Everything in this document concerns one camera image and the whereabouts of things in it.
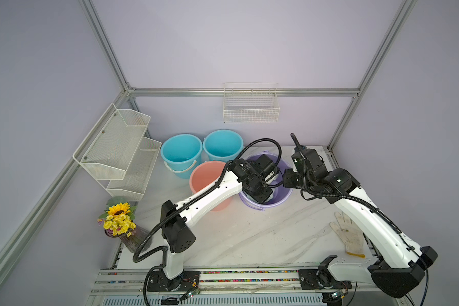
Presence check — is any purple plastic bucket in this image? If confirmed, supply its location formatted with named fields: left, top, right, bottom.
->
left=238, top=150, right=292, bottom=211

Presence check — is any teal bucket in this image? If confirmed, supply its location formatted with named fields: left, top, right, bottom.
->
left=203, top=130, right=244, bottom=162

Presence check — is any pink plastic bucket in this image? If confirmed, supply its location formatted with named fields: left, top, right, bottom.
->
left=189, top=161, right=225, bottom=194

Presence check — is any teal bucket being wiped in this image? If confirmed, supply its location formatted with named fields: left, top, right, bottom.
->
left=160, top=134, right=203, bottom=179

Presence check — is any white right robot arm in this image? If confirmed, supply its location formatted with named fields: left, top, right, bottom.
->
left=284, top=145, right=438, bottom=298

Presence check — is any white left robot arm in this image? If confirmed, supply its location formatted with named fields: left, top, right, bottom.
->
left=161, top=154, right=279, bottom=280

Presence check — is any white work glove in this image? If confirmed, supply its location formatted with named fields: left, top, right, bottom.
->
left=330, top=212, right=365, bottom=258

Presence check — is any white two-tier mesh shelf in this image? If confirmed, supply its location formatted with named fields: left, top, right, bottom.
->
left=73, top=104, right=162, bottom=201

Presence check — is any sunflower bouquet in vase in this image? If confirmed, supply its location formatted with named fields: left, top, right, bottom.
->
left=98, top=196, right=150, bottom=253

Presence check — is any white wire wall basket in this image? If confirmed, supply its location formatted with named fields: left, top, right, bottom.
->
left=223, top=82, right=280, bottom=124

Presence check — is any black corrugated right cable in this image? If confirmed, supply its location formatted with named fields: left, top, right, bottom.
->
left=290, top=133, right=430, bottom=306

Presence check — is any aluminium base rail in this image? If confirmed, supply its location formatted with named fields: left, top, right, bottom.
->
left=86, top=267, right=414, bottom=305

